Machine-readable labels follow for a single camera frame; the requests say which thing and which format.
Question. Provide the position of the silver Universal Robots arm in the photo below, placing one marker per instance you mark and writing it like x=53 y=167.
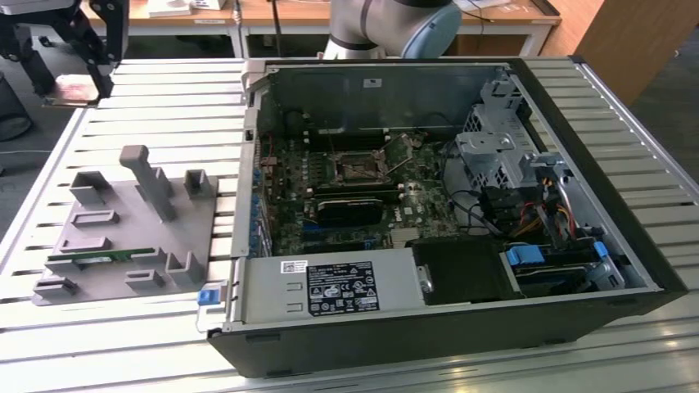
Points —
x=361 y=24

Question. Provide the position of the green RAM stick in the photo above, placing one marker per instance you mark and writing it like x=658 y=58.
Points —
x=126 y=254

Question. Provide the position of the black open PC case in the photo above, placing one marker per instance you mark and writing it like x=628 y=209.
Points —
x=382 y=352

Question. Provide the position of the silver square CPU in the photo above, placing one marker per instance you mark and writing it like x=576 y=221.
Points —
x=74 y=92

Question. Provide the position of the CPU socket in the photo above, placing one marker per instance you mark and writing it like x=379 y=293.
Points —
x=358 y=172

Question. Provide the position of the grey plastic parts rack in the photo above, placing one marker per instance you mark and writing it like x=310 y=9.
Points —
x=137 y=229

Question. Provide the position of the blue case latch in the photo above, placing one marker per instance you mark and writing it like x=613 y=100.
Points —
x=207 y=297

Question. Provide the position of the white device on desk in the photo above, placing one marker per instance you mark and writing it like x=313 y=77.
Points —
x=210 y=4

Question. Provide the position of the white papers on desk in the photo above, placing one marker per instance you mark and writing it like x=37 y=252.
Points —
x=492 y=5

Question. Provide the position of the black graphics card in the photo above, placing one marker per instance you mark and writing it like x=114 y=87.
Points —
x=350 y=213

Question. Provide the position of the green motherboard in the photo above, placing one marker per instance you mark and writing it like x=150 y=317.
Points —
x=426 y=204

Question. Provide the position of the metal disk bay cage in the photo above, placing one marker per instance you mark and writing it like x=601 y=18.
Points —
x=486 y=159

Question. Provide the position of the silver chipset heat sink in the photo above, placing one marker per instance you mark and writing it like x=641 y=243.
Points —
x=405 y=237

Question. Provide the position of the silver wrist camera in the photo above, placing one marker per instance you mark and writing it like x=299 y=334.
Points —
x=33 y=6

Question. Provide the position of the thin metal locking lever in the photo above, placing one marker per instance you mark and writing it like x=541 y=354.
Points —
x=401 y=163

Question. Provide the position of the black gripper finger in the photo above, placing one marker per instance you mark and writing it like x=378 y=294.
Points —
x=38 y=69
x=105 y=78

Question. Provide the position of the small blue bay clip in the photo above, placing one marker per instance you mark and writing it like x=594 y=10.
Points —
x=600 y=249

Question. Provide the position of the blue disk carrier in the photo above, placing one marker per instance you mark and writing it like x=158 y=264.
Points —
x=525 y=256

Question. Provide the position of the silver power supply unit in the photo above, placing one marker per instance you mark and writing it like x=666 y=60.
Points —
x=273 y=294

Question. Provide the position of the wooden cabinet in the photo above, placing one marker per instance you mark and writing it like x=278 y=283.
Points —
x=645 y=41

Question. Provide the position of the black installed RAM stick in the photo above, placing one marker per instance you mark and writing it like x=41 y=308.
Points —
x=355 y=188

